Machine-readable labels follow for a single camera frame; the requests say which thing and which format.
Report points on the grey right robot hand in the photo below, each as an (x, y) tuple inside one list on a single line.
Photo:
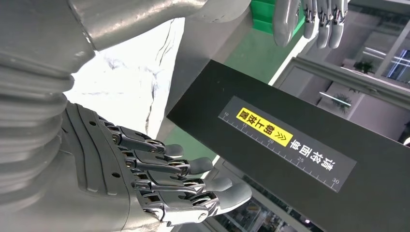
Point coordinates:
[(96, 192)]

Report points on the green plastic crate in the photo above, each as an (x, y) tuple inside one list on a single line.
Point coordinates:
[(261, 16)]

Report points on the green potted plant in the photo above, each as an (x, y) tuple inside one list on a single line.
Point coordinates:
[(363, 66), (342, 102)]

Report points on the ruler label with yellow tag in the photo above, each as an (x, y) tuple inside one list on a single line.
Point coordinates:
[(288, 150)]

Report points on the black scanner column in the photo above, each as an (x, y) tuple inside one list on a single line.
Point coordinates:
[(368, 192)]

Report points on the black scanner base plate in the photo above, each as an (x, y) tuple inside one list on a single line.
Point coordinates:
[(205, 44)]

